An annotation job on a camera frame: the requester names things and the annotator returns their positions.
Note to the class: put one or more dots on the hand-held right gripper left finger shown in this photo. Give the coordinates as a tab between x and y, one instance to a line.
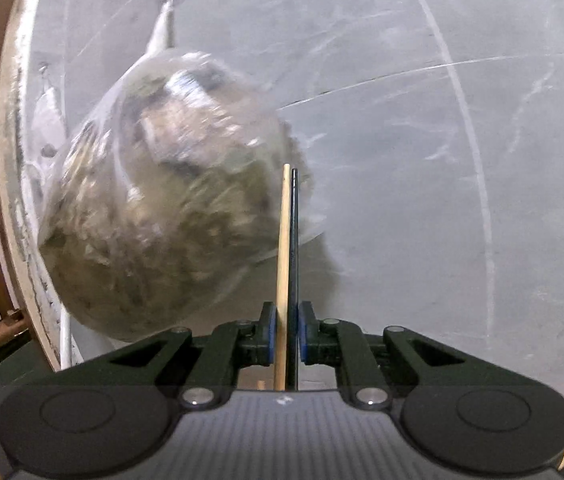
271	332

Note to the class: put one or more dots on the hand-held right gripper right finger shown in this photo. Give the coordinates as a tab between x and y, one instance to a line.
303	332

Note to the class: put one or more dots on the clear bag of dried leaves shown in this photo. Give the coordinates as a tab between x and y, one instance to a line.
162	210

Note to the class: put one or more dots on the brown cardboard box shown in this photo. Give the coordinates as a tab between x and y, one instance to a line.
7	332

